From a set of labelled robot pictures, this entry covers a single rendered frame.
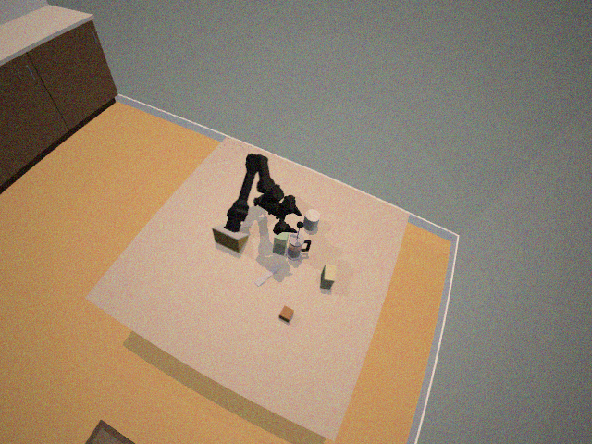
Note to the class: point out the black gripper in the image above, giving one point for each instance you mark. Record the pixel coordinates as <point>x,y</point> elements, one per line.
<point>281,226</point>

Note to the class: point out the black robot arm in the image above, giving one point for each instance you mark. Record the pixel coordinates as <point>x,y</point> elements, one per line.
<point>272,193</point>

